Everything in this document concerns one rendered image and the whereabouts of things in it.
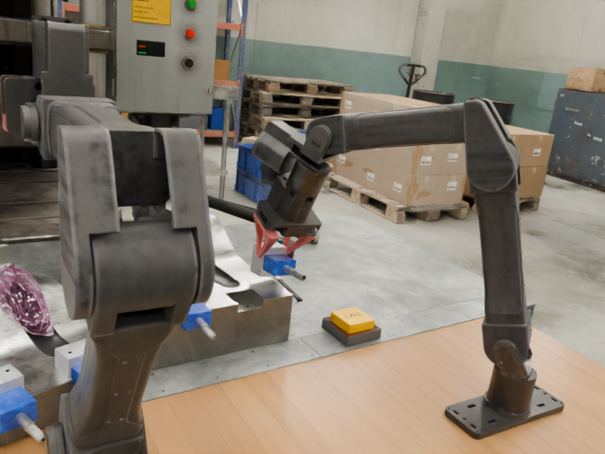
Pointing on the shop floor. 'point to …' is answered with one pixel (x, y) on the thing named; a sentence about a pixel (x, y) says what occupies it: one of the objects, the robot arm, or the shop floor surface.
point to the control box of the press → (161, 59)
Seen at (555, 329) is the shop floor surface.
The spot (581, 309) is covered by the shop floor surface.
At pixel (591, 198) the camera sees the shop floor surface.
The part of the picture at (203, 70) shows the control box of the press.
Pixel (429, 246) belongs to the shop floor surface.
